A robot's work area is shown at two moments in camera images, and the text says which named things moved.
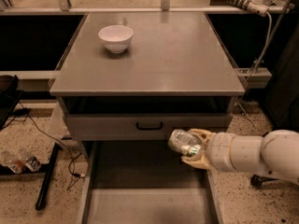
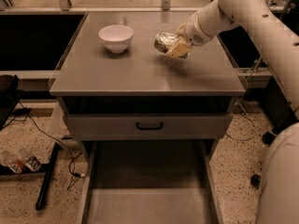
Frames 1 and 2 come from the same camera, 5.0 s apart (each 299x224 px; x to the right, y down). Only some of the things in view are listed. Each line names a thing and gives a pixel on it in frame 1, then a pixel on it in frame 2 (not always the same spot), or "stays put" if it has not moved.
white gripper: (219, 150) -> (193, 33)
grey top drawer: (153, 127) stays put
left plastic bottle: (13, 162) stays put
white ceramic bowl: (116, 37) stays put
